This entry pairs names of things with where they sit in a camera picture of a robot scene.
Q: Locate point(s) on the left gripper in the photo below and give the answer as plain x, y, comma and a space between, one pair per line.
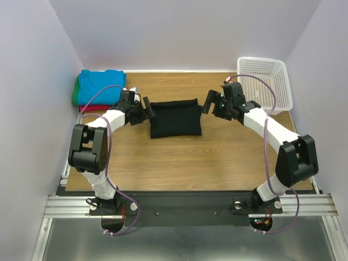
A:
142, 118

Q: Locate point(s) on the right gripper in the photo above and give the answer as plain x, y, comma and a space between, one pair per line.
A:
213, 103

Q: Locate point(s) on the black t shirt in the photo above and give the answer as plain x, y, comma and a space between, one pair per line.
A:
175, 118

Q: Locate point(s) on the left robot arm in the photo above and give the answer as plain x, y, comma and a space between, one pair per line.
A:
90, 148

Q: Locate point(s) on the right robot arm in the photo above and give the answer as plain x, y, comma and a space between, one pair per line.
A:
296, 155

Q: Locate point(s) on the red folded t shirt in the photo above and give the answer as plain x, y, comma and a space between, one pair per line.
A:
91, 108

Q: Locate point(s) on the white plastic basket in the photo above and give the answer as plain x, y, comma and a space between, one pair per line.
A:
265, 81

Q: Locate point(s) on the blue folded t shirt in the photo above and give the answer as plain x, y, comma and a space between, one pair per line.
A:
92, 82

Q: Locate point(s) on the green folded t shirt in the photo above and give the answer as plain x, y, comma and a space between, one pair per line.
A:
76, 92

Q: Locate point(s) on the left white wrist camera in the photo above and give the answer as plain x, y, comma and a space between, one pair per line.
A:
133, 89

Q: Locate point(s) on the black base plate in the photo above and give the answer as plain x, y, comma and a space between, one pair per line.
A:
182, 208

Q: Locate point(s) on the aluminium frame rail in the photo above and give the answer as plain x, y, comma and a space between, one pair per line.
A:
310, 205

